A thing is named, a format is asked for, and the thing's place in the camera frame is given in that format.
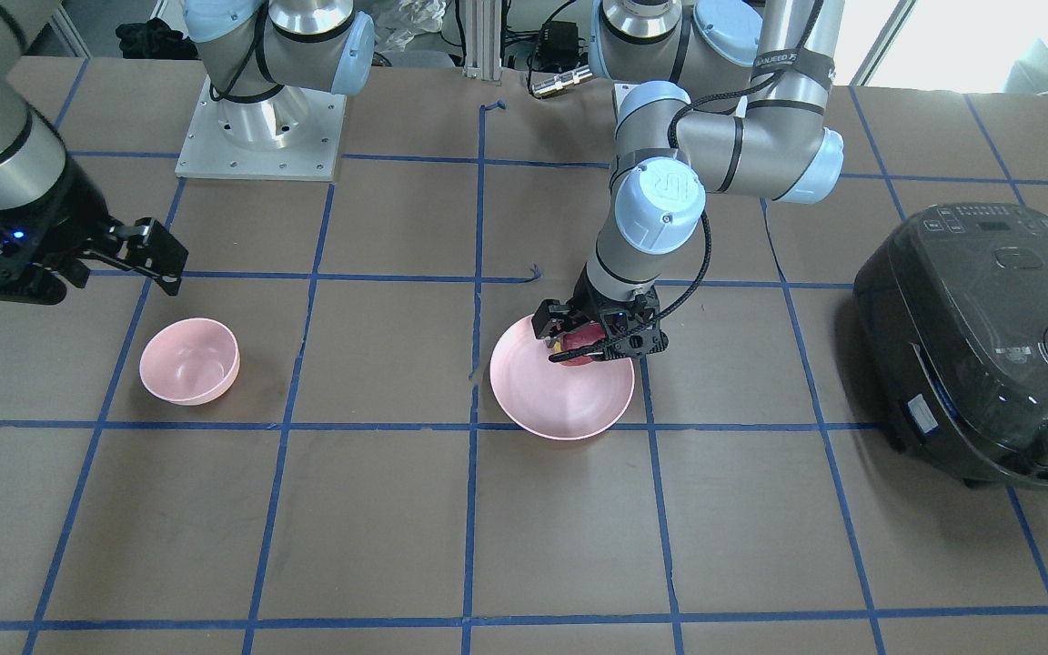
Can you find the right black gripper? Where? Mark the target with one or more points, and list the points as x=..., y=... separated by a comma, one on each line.
x=66, y=216

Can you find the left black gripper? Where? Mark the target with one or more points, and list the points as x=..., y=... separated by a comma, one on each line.
x=549, y=320

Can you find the red apple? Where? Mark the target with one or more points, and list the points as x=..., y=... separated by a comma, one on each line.
x=590, y=333

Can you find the pink bowl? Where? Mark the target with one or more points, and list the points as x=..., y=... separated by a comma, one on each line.
x=190, y=362

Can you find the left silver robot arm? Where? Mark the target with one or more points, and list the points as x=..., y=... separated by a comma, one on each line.
x=725, y=98

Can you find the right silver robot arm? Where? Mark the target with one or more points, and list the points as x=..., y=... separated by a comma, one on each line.
x=259, y=55

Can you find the pink plate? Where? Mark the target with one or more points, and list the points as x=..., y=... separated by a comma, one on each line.
x=552, y=400

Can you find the black rice cooker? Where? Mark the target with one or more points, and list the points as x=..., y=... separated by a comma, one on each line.
x=954, y=304

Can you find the aluminium frame post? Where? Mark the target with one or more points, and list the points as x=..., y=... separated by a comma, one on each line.
x=482, y=38

